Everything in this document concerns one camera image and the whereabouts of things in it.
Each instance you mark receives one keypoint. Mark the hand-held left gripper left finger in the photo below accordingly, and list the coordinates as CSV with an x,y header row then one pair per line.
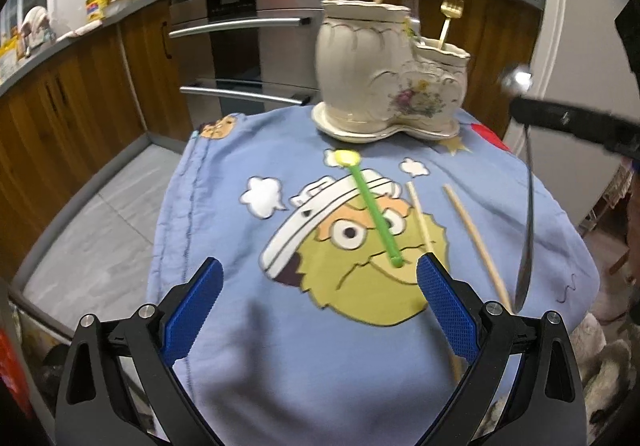
x,y
192,311

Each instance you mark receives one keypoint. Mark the cream ceramic saucer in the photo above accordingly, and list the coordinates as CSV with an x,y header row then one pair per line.
x,y
340,128

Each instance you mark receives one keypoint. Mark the pale rag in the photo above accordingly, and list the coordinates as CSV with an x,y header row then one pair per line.
x,y
82,30

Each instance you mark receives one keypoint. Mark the stainless steel built-in oven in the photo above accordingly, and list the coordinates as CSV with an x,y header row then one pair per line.
x,y
240,26

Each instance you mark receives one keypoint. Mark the silver spoon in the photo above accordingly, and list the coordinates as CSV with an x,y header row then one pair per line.
x,y
527,226

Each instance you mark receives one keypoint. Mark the green spoon with yellow head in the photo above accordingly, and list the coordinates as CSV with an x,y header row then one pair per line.
x,y
372,211

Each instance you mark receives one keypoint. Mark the white dish cloth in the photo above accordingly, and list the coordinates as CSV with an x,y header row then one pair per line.
x,y
37,23

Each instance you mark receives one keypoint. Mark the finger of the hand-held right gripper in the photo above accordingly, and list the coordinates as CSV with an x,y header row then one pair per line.
x,y
575,121

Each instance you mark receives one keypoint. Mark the blue cartoon printed cloth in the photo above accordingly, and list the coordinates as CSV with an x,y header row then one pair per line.
x,y
240,326

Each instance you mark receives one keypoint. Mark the yellow oil bottle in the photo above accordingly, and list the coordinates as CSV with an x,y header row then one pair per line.
x,y
95,6

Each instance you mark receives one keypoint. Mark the wooden kitchen cabinets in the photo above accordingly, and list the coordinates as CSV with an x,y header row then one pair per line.
x,y
65,126

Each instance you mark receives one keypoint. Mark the beige fuzzy cloth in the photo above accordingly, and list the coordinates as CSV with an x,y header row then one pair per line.
x,y
600,366

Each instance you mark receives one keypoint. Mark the cream floral ceramic utensil holder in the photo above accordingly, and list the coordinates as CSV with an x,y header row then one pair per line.
x,y
355,66

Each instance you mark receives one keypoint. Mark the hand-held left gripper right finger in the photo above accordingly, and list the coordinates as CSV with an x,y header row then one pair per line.
x,y
447,311

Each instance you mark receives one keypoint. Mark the gold fork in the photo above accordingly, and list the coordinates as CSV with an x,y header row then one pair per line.
x,y
452,3

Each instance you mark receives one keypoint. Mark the red object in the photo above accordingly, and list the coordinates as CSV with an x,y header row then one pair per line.
x,y
11,366

